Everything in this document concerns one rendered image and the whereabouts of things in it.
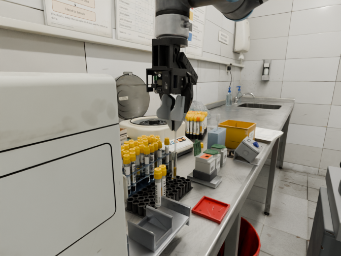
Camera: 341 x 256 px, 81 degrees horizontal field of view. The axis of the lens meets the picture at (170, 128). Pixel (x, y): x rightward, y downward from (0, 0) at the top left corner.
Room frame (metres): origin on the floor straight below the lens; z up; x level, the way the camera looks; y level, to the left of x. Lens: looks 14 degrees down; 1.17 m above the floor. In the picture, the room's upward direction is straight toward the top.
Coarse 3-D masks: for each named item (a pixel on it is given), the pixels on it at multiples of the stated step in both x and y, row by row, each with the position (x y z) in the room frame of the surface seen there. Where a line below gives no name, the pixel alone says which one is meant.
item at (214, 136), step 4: (216, 128) 0.79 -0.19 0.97; (220, 128) 0.79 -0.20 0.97; (224, 128) 0.79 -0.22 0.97; (208, 132) 0.72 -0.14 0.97; (212, 132) 0.72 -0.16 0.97; (216, 132) 0.72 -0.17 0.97; (220, 132) 0.73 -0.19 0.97; (224, 132) 0.77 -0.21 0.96; (208, 136) 0.72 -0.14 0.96; (212, 136) 0.72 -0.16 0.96; (216, 136) 0.71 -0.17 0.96; (220, 136) 0.73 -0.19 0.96; (224, 136) 0.78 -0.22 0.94; (208, 140) 0.72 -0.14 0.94; (212, 140) 0.72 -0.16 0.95; (216, 140) 0.71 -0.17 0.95; (220, 140) 0.73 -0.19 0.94; (224, 140) 0.78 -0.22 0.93; (208, 144) 0.72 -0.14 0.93; (212, 144) 0.71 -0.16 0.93; (220, 144) 0.74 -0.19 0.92; (224, 144) 0.78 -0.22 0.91; (208, 148) 0.72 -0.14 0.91
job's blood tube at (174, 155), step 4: (176, 152) 0.51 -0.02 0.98; (172, 156) 0.50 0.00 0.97; (176, 156) 0.50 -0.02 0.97; (172, 160) 0.50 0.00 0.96; (176, 160) 0.50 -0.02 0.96; (172, 164) 0.50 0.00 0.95; (176, 164) 0.50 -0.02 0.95; (172, 168) 0.50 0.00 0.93; (176, 168) 0.50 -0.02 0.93; (172, 172) 0.50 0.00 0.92; (176, 172) 0.50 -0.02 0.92; (172, 176) 0.50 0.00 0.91; (176, 176) 0.50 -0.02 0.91
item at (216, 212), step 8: (200, 200) 0.43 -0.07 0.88; (208, 200) 0.44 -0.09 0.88; (216, 200) 0.43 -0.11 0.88; (192, 208) 0.40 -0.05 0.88; (200, 208) 0.41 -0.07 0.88; (208, 208) 0.41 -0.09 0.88; (216, 208) 0.41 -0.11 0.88; (224, 208) 0.41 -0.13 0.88; (208, 216) 0.37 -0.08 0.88; (216, 216) 0.38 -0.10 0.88; (224, 216) 0.38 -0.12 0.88
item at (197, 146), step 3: (195, 141) 0.56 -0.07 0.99; (198, 141) 0.57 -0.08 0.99; (195, 144) 0.55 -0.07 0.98; (198, 144) 0.57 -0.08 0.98; (195, 147) 0.55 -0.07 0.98; (198, 147) 0.57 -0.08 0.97; (195, 150) 0.55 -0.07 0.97; (198, 150) 0.56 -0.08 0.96; (195, 153) 0.55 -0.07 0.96; (198, 153) 0.56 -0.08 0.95
